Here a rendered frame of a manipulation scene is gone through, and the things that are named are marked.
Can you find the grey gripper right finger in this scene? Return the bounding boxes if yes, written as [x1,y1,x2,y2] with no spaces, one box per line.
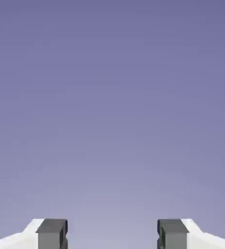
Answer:
[156,218,225,249]

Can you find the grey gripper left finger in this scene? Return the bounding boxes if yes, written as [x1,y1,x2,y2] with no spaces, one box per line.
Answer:
[0,218,69,249]

